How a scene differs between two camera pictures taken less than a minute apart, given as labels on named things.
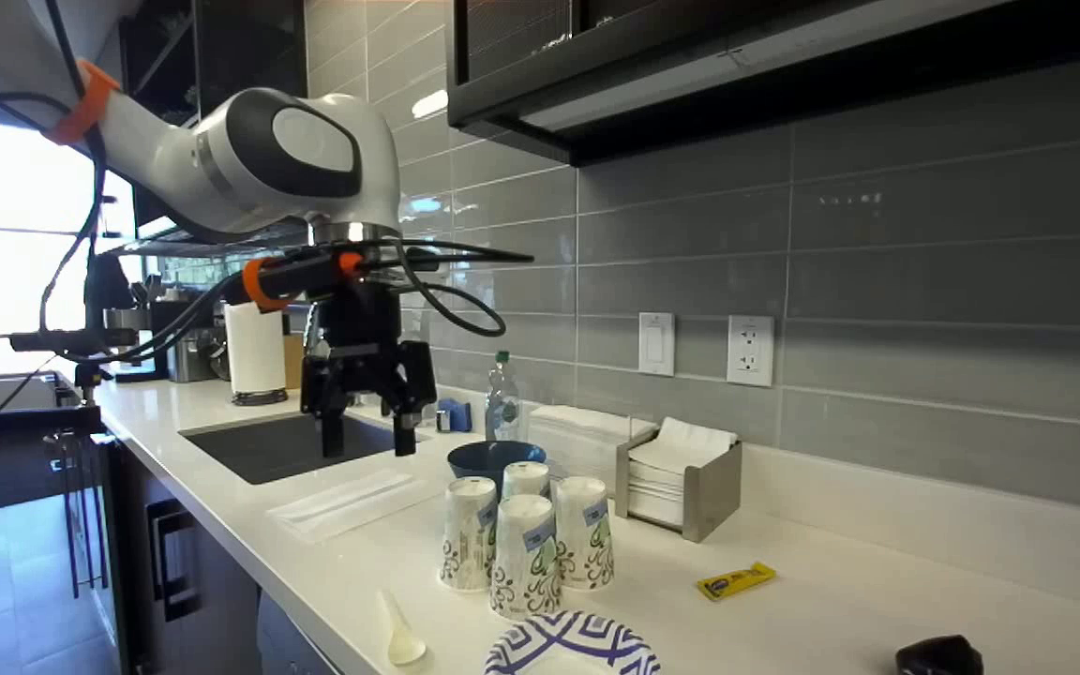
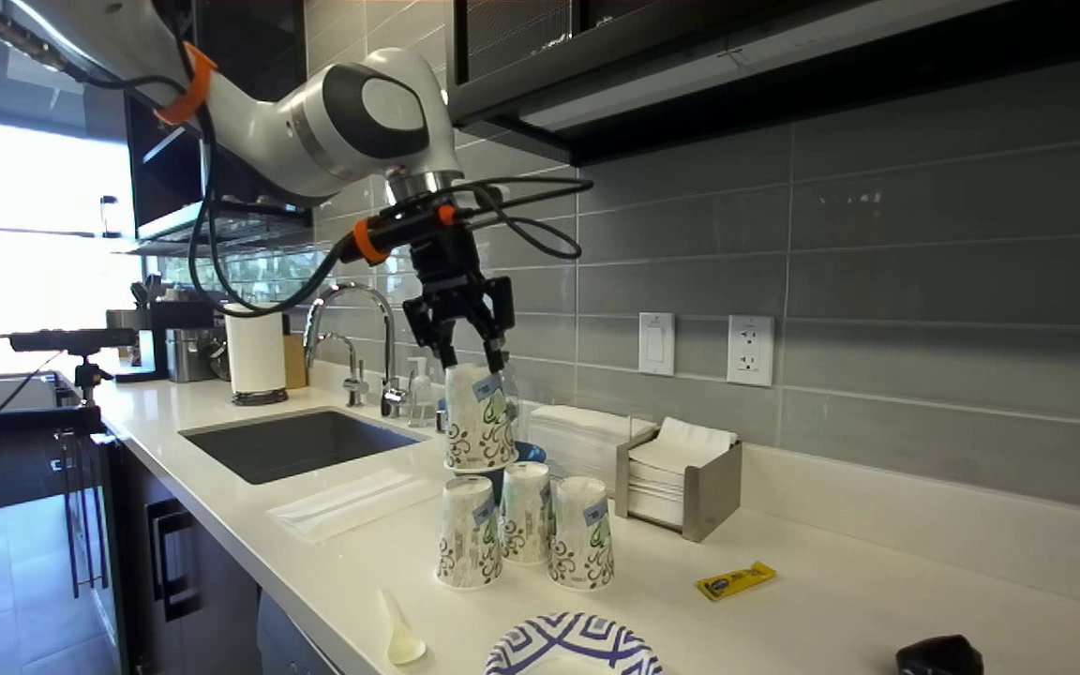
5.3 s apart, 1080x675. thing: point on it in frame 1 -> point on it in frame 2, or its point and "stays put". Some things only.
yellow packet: (734, 582) stays put
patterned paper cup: (528, 560) -> (480, 409)
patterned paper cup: (585, 534) stays put
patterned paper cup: (468, 534) stays put
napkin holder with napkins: (680, 475) stays put
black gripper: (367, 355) -> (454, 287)
